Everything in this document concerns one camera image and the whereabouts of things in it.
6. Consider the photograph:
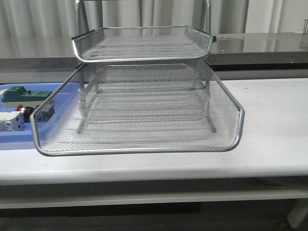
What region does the silver metal rack frame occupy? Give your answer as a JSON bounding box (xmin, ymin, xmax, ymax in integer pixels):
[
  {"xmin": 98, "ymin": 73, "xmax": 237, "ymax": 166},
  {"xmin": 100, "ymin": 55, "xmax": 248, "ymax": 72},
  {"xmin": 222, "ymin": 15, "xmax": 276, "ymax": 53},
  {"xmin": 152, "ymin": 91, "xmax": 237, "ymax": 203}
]
[{"xmin": 75, "ymin": 0, "xmax": 217, "ymax": 135}]

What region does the white table leg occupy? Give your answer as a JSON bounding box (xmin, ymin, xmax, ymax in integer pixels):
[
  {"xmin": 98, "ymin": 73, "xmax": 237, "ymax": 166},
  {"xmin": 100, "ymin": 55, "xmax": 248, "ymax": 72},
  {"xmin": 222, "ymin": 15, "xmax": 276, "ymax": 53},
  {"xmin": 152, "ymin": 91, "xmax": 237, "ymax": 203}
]
[{"xmin": 287, "ymin": 199, "xmax": 308, "ymax": 229}]

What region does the grey stone counter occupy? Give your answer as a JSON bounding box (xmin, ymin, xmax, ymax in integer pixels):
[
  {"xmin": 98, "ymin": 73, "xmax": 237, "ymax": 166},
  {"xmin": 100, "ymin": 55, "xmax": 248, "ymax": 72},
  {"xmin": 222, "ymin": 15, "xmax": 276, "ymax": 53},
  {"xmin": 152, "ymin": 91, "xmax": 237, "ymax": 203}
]
[{"xmin": 0, "ymin": 33, "xmax": 308, "ymax": 71}]

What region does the green electrical switch block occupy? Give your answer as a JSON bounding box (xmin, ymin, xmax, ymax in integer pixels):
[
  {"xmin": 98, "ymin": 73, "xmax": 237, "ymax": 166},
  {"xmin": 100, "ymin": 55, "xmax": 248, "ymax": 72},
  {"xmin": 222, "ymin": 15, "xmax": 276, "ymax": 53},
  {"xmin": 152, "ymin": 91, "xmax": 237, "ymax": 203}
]
[{"xmin": 1, "ymin": 86, "xmax": 52, "ymax": 107}]

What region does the white circuit breaker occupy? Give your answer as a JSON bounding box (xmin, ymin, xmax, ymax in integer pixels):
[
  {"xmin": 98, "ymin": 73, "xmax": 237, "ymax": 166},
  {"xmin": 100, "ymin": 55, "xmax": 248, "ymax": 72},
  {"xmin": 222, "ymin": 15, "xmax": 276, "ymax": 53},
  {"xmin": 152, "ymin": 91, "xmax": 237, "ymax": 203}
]
[{"xmin": 0, "ymin": 111, "xmax": 25, "ymax": 131}]

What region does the red emergency stop button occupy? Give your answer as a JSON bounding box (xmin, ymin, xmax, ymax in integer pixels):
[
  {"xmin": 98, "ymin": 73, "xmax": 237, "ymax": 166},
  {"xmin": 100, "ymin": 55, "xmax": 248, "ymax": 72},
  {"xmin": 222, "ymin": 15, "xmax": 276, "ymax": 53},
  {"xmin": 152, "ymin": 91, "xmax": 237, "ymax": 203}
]
[{"xmin": 16, "ymin": 104, "xmax": 55, "ymax": 122}]

